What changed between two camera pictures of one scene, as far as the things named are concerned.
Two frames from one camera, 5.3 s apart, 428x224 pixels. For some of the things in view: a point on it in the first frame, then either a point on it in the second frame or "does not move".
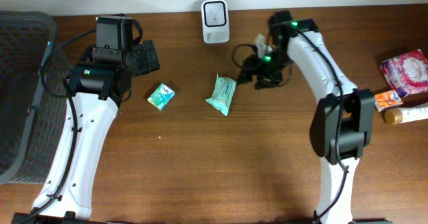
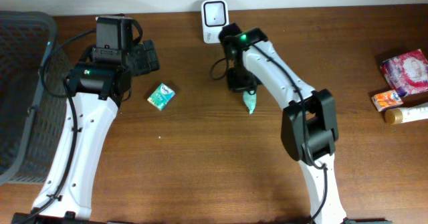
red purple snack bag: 406,74 does not move
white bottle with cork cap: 406,114 does not move
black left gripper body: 141,58 does not move
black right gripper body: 269,71 -> 241,79
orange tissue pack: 384,100 does not move
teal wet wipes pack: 223,93 -> 250,100
